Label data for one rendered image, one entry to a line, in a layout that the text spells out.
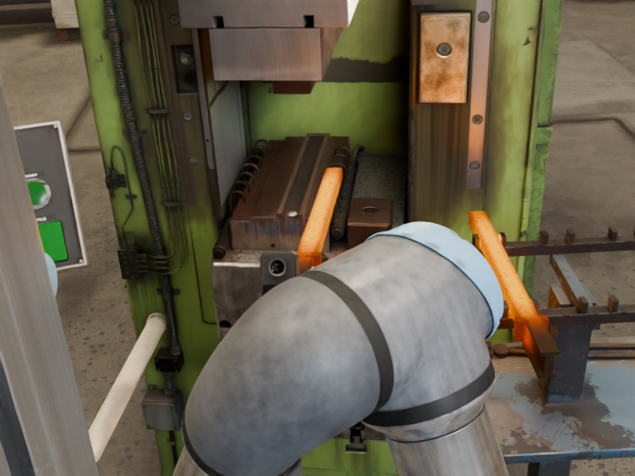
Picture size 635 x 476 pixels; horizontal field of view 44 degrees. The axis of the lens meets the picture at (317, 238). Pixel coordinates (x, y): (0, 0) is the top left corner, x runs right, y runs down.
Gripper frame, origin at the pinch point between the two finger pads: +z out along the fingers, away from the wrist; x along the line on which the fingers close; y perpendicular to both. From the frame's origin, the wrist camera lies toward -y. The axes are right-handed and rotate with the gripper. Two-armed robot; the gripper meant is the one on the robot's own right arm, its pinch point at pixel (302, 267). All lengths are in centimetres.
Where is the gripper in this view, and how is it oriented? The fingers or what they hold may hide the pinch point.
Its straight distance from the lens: 112.6
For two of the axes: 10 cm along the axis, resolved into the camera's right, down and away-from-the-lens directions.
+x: 9.9, 0.1, -1.5
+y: 0.6, 8.8, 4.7
